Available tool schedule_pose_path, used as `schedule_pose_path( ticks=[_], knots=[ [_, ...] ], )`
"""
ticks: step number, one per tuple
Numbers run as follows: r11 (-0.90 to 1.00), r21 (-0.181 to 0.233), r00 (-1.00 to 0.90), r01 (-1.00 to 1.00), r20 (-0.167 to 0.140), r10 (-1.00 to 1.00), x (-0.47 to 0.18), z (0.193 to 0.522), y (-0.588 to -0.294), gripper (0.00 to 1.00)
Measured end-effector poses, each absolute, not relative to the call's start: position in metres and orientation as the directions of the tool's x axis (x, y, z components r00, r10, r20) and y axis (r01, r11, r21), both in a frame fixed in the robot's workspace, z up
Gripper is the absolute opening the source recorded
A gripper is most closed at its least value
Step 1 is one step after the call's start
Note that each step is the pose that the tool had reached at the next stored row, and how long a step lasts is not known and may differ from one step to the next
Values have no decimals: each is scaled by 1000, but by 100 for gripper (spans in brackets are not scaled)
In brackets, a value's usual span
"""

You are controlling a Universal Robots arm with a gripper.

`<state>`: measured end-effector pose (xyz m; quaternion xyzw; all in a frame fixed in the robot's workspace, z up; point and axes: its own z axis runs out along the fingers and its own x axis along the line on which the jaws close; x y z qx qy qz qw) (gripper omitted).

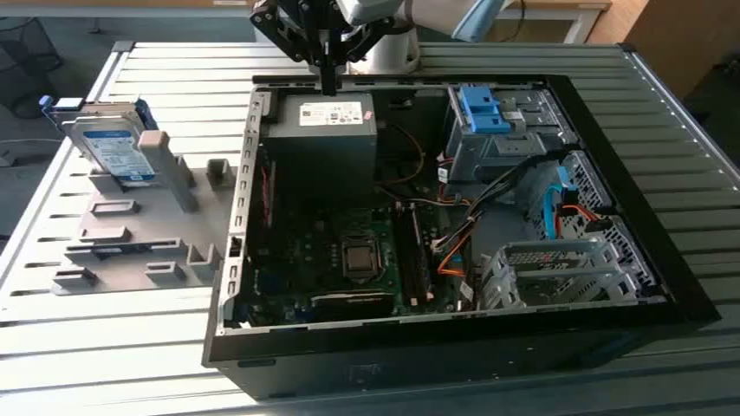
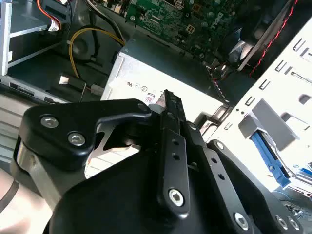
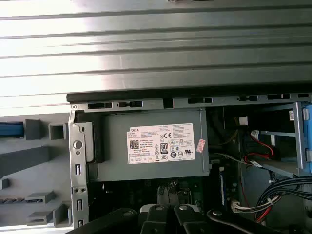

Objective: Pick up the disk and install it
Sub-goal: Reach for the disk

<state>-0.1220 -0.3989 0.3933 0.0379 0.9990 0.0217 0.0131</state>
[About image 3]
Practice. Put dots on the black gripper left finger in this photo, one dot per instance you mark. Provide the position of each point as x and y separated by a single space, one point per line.
156 219

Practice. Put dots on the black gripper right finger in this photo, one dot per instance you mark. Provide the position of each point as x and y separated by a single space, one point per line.
185 219

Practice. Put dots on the grey power supply unit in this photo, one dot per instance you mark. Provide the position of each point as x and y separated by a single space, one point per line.
117 146

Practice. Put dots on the grey parts rack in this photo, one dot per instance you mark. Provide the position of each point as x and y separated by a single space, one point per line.
58 165

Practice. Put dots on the black PC case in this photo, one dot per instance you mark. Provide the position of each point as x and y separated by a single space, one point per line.
146 96

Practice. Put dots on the blue drive latch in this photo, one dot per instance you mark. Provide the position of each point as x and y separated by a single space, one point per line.
307 136

